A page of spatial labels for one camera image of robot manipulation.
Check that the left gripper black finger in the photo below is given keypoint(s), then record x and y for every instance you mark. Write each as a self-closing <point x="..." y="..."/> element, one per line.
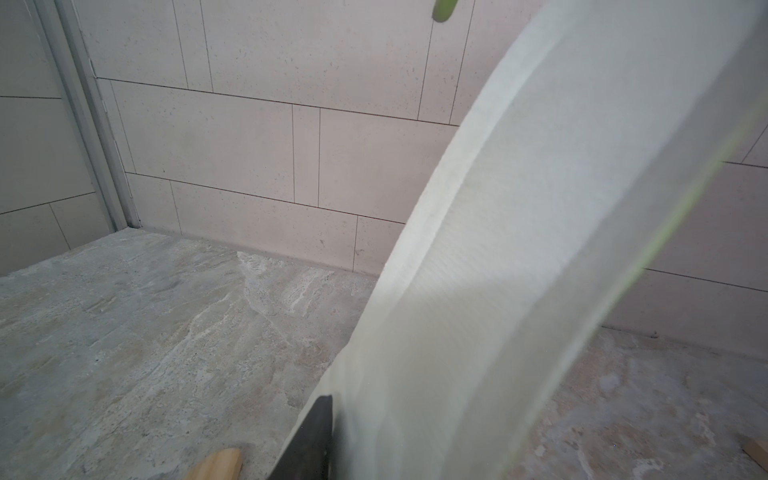
<point x="307" y="456"/>

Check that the white foam insole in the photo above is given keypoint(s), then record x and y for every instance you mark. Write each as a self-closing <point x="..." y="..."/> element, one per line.
<point x="595" y="135"/>

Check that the wooden clothes rack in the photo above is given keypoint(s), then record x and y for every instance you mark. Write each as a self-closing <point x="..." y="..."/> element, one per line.
<point x="226" y="464"/>

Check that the green clip hanger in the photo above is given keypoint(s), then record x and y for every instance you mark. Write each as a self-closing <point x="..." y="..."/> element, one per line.
<point x="443" y="10"/>

